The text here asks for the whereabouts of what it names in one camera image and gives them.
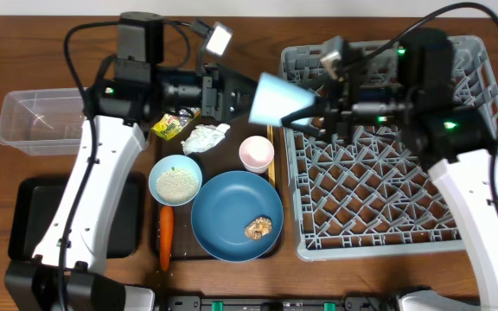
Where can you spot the wooden chopstick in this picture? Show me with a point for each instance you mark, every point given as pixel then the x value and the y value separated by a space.
pixel 270 153
pixel 271 170

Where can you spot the light blue rice bowl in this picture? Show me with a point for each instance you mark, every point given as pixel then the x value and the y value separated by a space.
pixel 173 161

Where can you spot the orange carrot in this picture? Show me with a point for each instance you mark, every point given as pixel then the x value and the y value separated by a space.
pixel 166 226

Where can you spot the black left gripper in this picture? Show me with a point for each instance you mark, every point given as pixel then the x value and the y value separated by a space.
pixel 208 97

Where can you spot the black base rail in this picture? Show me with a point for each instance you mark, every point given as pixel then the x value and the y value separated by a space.
pixel 197 303

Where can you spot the pink cup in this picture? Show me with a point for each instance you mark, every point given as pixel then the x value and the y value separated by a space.
pixel 254 154

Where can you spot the brown serving tray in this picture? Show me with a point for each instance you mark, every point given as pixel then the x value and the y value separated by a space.
pixel 221 159

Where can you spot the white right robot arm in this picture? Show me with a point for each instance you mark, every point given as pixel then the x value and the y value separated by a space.
pixel 454 143

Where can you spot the grey dishwasher rack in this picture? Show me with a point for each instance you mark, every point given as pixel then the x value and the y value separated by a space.
pixel 371 198

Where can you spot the yellow snack wrapper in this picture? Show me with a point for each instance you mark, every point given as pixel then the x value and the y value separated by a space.
pixel 170 126

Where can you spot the light blue cup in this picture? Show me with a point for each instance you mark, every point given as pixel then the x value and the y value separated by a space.
pixel 276 98

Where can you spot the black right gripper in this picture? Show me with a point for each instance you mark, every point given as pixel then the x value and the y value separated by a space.
pixel 339 111

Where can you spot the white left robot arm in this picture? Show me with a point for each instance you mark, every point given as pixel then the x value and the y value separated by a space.
pixel 131 89

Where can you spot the white rice pile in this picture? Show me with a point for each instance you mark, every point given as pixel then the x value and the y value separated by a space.
pixel 176 186

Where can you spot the dark blue plate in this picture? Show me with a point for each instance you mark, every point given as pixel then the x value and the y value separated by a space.
pixel 225 206

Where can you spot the clear plastic bin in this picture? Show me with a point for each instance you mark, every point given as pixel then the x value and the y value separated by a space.
pixel 44 122

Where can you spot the black waste tray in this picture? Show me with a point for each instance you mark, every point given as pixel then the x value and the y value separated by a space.
pixel 38 199

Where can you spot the brown food scrap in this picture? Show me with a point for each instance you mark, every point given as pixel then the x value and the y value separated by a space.
pixel 258 228

